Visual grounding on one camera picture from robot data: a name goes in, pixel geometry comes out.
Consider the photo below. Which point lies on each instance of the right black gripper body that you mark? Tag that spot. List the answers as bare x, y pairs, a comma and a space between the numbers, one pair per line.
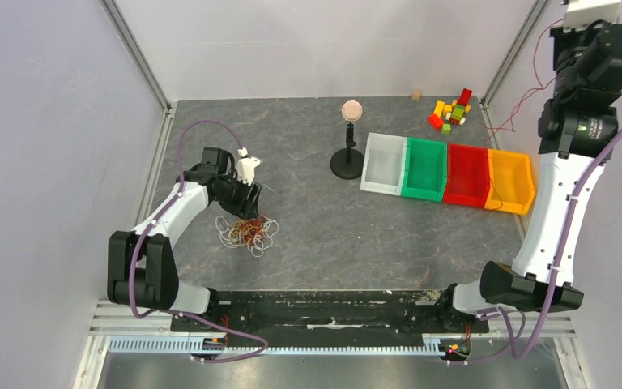
588, 63

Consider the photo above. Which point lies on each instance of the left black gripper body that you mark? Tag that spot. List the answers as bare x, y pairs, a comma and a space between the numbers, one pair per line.
233, 194

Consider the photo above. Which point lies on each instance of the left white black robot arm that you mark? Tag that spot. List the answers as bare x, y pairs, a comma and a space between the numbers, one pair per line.
141, 268

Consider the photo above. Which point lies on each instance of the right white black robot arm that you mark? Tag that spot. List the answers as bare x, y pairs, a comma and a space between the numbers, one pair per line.
576, 129

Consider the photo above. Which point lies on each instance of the black stand with pink ball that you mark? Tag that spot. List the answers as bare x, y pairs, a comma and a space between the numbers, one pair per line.
347, 163

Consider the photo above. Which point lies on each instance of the orange plastic bin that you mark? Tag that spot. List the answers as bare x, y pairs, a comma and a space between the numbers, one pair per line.
512, 188

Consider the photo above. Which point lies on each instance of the white plastic bin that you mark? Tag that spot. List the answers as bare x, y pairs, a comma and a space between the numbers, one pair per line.
384, 164

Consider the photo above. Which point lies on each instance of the pile of coloured toy blocks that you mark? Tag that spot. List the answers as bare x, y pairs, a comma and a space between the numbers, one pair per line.
445, 116

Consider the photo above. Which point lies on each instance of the red plastic bin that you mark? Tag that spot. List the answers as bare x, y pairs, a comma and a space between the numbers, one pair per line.
468, 181

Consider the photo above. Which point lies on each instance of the small wooden cube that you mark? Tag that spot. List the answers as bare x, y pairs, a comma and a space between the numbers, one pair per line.
416, 95

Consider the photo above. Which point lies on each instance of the green plastic bin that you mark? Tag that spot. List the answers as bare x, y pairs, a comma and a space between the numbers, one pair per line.
425, 174

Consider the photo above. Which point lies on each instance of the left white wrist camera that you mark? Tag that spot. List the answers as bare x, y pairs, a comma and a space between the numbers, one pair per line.
246, 166

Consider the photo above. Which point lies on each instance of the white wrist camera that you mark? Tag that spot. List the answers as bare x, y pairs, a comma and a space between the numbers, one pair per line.
246, 166
579, 14

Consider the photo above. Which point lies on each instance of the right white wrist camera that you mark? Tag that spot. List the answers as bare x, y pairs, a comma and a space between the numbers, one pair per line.
579, 14

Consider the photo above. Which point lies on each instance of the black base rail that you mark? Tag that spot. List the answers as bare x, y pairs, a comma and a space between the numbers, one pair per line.
352, 319

